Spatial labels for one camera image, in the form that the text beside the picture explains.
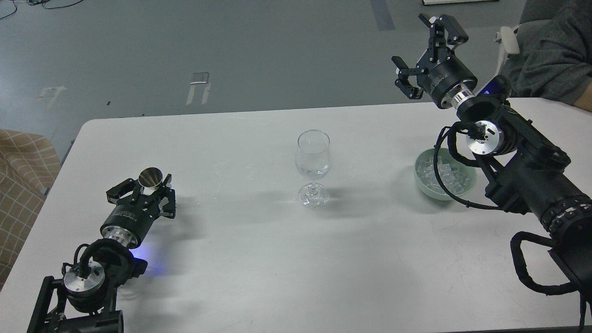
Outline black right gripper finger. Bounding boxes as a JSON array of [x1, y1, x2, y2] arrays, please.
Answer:
[[419, 13, 469, 63], [391, 55, 431, 100]]

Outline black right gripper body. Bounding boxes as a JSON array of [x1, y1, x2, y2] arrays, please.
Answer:
[[416, 53, 478, 109]]

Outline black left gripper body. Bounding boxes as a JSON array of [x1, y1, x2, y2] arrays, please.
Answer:
[[100, 194, 162, 249]]

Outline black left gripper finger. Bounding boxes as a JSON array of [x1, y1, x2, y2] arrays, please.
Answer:
[[106, 179, 142, 205], [155, 173, 176, 219]]

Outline steel double jigger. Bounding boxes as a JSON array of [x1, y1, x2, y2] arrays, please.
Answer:
[[138, 167, 164, 195]]

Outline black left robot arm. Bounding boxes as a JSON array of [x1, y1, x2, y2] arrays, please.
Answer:
[[27, 168, 176, 333]]

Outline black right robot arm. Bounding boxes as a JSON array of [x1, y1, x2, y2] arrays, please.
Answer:
[[392, 13, 592, 332]]

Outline pile of ice cubes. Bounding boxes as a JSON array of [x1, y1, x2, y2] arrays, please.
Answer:
[[417, 156, 469, 193]]

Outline clear wine glass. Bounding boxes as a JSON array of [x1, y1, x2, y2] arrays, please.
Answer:
[[295, 130, 332, 209]]

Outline white office chair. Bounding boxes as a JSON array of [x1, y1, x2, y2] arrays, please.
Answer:
[[494, 25, 520, 75]]

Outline green bowl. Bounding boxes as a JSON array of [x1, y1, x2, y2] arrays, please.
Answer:
[[414, 148, 476, 201]]

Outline seated person in grey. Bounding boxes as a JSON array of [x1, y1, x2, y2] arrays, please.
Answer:
[[502, 0, 592, 111]]

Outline black cables on floor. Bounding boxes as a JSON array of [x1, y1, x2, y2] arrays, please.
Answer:
[[0, 0, 84, 20]]

